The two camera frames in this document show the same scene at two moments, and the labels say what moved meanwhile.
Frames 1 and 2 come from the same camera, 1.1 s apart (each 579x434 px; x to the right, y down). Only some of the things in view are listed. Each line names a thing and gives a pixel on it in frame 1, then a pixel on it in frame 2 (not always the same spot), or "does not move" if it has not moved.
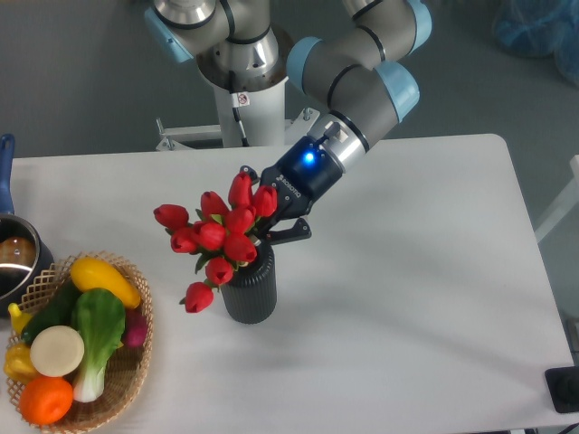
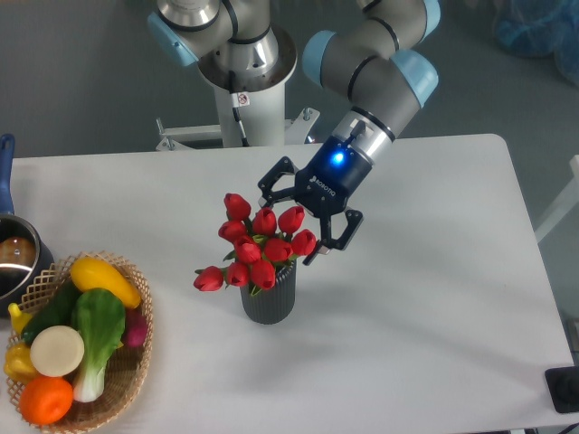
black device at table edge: [563, 384] does not move
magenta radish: [136, 327] does not move
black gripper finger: [252, 174] to [270, 194]
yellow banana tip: [18, 317] does not move
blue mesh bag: [539, 28] does not move
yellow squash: [88, 273] does not move
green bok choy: [99, 316] does not move
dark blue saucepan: [24, 257] does not move
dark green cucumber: [58, 312] does not move
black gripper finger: [300, 231] to [327, 242]
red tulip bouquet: [221, 237] to [262, 242]
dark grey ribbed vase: [251, 296] to [272, 306]
